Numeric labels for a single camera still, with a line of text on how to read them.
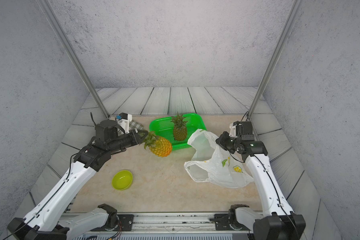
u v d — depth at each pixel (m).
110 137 0.52
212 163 0.72
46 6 0.70
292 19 0.73
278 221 0.37
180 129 0.95
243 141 0.56
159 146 0.72
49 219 0.38
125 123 0.63
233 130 0.69
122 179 0.86
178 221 0.75
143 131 0.69
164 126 1.11
